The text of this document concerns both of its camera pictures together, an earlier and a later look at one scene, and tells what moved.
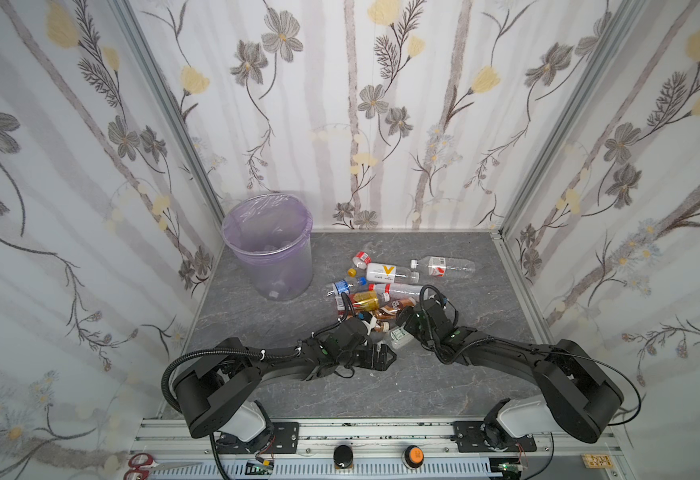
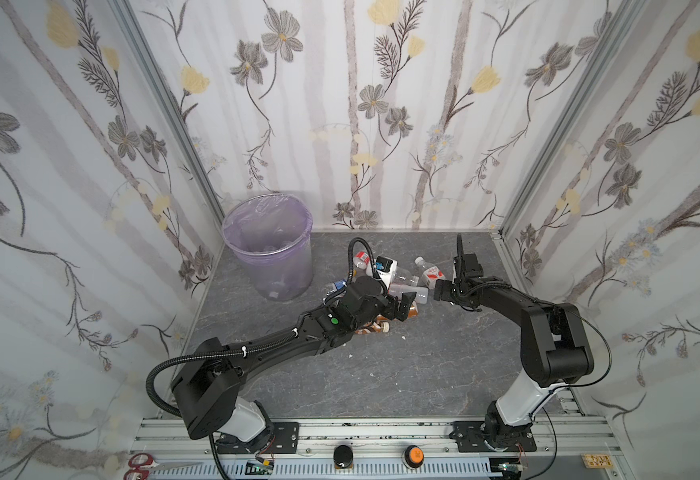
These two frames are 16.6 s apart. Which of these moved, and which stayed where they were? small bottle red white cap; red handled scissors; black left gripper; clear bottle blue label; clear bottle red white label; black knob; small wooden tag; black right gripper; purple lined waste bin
Moved: black left gripper; black right gripper; clear bottle red white label
Stayed: small wooden tag; red handled scissors; small bottle red white cap; clear bottle blue label; black knob; purple lined waste bin
